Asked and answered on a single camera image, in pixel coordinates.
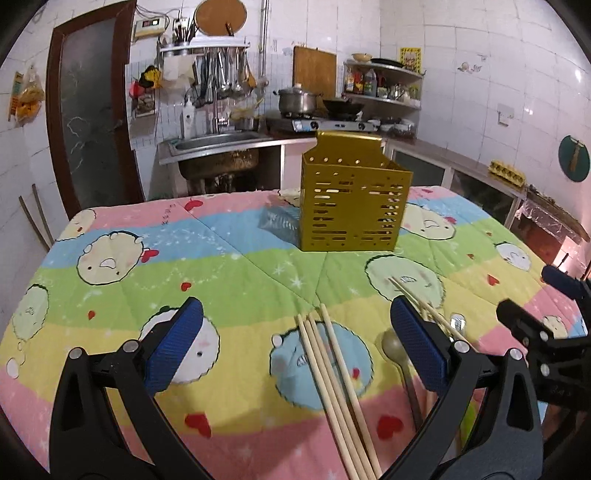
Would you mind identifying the metal spoon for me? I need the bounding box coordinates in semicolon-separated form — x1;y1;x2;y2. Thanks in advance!
382;329;423;432

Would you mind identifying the colourful cartoon quilted tablecloth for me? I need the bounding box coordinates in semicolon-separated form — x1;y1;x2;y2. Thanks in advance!
1;186;586;479

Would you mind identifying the gold perforated utensil holder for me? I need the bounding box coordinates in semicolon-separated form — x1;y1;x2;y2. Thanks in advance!
300;131;413;252

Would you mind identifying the gas stove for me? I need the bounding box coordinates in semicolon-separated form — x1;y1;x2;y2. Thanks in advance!
266;117;378;134

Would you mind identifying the black wok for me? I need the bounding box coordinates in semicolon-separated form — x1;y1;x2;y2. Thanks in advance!
322;98;363;121

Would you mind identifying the stainless steel sink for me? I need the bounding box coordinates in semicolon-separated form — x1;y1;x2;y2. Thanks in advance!
158;131;273;165

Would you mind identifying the steel cooking pot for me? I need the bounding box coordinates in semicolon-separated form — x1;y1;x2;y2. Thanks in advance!
273;83;322;118

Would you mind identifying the rectangular wooden cutting board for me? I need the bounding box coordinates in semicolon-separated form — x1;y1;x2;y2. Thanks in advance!
293;46;337;99

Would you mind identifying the dark brown glass door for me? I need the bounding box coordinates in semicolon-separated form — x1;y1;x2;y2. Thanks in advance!
46;1;144;218

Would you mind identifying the white dish soap bottle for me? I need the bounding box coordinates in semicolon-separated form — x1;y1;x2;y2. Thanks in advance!
181;97;195;139

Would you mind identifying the hanging plastic bag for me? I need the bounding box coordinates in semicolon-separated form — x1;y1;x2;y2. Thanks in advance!
8;64;45;125

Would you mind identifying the hanging utensil rack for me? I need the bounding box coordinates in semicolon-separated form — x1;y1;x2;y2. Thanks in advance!
157;36;256;108

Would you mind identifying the round woven tray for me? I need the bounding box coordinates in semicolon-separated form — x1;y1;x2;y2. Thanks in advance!
193;0;247;36

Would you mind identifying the green round wall hanger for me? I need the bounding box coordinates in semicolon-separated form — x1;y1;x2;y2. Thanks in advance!
558;135;590;183

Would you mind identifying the white wall socket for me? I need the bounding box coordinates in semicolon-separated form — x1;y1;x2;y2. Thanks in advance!
497;103;515;127

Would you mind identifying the yellow wall picture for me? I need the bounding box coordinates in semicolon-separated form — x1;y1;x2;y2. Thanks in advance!
400;47;423;74

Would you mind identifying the corner wall shelf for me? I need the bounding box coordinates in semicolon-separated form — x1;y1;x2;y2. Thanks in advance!
342;59;425;110

